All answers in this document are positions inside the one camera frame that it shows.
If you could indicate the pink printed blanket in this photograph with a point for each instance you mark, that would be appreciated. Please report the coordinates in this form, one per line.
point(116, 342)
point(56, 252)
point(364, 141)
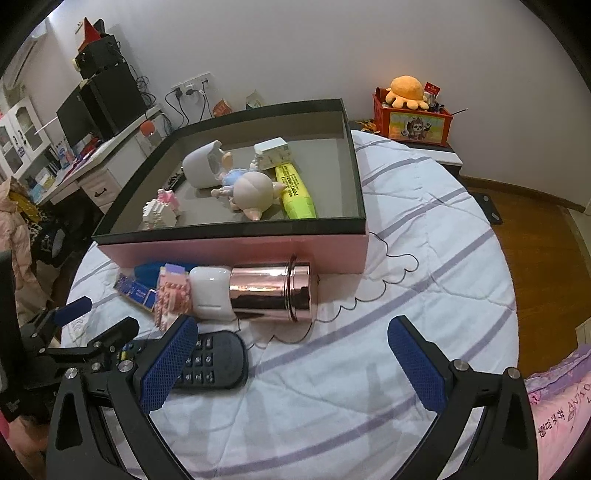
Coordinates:
point(563, 415)

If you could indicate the orange octopus plush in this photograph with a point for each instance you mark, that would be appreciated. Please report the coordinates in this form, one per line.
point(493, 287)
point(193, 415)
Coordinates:
point(406, 87)

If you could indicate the white wall outlet strip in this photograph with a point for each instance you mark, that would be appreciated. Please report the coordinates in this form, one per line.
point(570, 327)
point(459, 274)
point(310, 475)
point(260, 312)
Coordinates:
point(189, 85)

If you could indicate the pink brick model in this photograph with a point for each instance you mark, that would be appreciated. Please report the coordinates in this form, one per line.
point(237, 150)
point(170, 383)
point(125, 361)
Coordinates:
point(171, 295)

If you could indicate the white desk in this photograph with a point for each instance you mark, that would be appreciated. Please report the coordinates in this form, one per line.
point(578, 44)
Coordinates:
point(97, 184)

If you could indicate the orange snack bag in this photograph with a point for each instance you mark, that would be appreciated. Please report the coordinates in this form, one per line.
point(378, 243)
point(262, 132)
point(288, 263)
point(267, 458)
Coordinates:
point(221, 108)

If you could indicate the white charger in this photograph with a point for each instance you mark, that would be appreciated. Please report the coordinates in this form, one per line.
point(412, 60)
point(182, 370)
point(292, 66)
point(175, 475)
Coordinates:
point(272, 152)

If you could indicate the black floor scale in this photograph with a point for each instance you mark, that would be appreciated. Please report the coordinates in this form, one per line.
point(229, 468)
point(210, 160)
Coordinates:
point(489, 207)

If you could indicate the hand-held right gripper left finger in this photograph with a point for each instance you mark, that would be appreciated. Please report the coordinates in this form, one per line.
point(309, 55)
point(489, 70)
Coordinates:
point(168, 364)

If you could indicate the red storage box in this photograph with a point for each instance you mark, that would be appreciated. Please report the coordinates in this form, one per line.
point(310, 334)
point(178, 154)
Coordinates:
point(415, 127)

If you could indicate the black hair clip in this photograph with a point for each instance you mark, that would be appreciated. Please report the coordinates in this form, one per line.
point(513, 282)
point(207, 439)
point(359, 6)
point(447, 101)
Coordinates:
point(174, 181)

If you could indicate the white cabinet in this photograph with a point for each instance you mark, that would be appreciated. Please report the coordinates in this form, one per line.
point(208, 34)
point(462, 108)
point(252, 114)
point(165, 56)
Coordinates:
point(16, 138)

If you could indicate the white earbuds case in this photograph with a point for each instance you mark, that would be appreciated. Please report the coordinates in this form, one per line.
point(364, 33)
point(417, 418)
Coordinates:
point(210, 290)

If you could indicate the pile of clothes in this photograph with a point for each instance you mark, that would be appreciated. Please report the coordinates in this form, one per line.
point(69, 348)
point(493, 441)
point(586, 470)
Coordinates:
point(23, 240)

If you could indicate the pink box with black rim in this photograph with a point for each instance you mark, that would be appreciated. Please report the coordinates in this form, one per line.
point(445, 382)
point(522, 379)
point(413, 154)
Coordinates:
point(231, 251)

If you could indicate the yellow highlighter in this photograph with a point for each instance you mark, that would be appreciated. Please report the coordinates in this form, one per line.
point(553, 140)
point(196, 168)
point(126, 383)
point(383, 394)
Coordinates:
point(295, 191)

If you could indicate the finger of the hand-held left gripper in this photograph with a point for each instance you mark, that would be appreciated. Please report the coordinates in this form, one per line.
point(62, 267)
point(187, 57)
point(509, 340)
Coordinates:
point(115, 331)
point(71, 311)

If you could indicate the blue stapler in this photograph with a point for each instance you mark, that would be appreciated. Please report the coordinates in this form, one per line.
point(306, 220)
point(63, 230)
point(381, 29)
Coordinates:
point(147, 272)

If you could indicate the black remote control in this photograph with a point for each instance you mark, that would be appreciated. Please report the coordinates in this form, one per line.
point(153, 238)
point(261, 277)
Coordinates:
point(219, 360)

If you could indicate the pink pig figurine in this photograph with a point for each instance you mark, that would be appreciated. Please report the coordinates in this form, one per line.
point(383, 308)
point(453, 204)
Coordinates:
point(254, 191)

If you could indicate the black computer tower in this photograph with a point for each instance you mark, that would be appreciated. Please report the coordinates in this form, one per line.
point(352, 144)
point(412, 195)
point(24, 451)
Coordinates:
point(115, 101)

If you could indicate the red card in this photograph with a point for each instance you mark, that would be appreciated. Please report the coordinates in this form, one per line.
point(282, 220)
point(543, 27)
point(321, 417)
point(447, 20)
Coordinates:
point(432, 87)

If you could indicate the black monitor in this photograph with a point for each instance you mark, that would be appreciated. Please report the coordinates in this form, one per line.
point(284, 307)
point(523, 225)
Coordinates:
point(74, 115)

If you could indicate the rose gold metal bottle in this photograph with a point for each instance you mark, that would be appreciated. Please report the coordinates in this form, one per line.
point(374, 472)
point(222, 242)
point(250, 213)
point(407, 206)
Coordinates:
point(268, 288)

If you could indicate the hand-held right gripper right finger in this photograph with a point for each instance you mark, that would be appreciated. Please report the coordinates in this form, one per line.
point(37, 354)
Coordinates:
point(418, 369)

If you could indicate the white brick model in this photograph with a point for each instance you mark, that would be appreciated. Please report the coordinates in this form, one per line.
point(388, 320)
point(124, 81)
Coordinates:
point(159, 214)

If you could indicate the blue patterned small box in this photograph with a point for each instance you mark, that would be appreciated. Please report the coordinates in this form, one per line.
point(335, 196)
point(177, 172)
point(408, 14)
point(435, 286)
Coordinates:
point(136, 290)

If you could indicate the black speaker box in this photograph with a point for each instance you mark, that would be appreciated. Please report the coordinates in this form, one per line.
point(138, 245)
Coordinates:
point(99, 57)

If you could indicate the pink topped bottle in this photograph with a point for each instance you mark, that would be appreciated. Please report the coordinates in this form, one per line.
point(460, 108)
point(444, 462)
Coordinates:
point(147, 128)

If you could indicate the white air conditioner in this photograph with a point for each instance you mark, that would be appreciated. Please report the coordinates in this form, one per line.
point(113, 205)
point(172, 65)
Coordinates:
point(25, 60)

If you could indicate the white nightstand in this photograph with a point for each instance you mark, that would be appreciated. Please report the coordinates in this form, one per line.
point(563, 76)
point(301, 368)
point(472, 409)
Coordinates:
point(443, 157)

